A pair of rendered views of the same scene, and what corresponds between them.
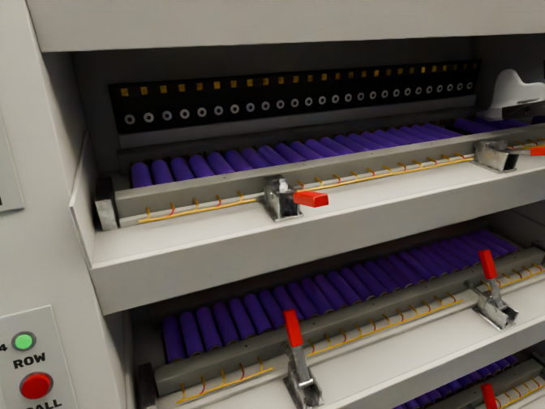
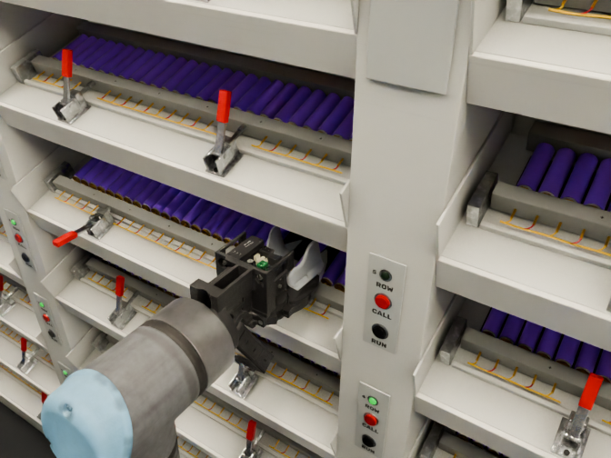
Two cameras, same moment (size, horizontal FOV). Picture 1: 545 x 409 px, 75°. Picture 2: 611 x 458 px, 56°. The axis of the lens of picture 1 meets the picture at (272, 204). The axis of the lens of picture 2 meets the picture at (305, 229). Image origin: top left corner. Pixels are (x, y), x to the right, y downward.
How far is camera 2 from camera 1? 0.91 m
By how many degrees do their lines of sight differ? 53
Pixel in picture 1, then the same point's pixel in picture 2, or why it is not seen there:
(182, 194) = (75, 193)
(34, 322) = (15, 217)
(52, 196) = (12, 180)
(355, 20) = (111, 157)
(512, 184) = not seen: hidden behind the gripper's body
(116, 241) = (45, 201)
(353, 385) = not seen: hidden behind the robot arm
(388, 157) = (174, 234)
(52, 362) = (21, 233)
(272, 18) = (72, 142)
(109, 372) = (37, 249)
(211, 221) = (76, 214)
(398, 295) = not seen: hidden behind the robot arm
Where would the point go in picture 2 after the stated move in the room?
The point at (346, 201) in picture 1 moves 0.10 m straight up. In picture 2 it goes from (125, 245) to (114, 188)
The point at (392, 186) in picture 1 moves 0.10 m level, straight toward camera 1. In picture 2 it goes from (161, 254) to (89, 267)
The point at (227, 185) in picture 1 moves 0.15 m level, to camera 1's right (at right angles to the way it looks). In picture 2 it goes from (91, 200) to (130, 243)
